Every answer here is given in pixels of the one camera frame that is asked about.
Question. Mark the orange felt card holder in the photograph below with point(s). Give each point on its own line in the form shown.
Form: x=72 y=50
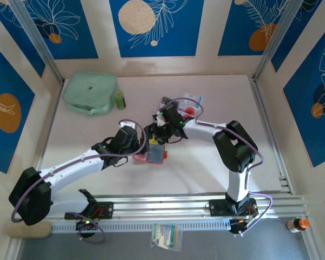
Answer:
x=155 y=154

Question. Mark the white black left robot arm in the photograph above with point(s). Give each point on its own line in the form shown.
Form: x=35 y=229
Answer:
x=70 y=170

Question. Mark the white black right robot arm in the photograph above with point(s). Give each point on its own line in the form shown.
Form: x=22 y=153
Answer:
x=203 y=131

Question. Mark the clear acrylic card stand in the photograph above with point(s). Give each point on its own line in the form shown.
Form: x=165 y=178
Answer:
x=181 y=108

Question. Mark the white red April card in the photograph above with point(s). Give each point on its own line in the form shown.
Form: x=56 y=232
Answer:
x=190 y=111

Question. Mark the black VIP card stack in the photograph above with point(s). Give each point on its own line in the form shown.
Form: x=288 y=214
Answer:
x=165 y=100

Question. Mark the white blue sachet packet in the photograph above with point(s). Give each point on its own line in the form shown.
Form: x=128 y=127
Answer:
x=195 y=97

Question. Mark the green plastic bottle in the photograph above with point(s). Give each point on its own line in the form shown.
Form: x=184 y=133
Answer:
x=120 y=101

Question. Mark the mint green zip pouch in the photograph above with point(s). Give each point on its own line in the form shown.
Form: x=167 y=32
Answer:
x=89 y=89

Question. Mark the clear bag of printed packets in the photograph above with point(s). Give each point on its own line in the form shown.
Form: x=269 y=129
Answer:
x=165 y=237

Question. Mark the black control box with LED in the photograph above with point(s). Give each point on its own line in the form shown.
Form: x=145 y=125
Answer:
x=86 y=228
x=237 y=227

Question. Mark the beige foam roll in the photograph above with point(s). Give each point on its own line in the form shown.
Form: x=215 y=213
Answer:
x=29 y=230

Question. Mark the brown bottle with orange cap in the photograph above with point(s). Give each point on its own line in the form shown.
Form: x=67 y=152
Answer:
x=298 y=225

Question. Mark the wide aluminium base rail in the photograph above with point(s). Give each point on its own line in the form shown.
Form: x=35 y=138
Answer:
x=162 y=205

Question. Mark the aluminium table side rail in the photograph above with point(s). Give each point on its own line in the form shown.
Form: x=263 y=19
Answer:
x=270 y=135
x=51 y=122

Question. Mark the aluminium frame post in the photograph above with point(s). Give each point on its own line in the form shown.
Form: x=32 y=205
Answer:
x=276 y=35
x=35 y=35

